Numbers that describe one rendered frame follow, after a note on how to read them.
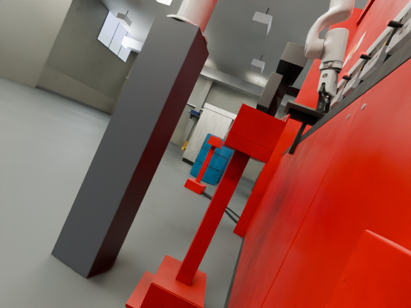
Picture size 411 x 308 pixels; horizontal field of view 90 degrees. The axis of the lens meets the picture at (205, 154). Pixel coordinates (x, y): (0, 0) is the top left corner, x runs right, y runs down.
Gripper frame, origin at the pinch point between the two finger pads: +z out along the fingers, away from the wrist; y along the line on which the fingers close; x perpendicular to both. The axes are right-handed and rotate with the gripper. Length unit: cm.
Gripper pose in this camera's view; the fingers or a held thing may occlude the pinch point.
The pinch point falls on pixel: (323, 108)
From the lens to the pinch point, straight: 104.8
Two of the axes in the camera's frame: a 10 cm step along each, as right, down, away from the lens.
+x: -6.8, -1.7, 7.1
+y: 7.2, 0.0, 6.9
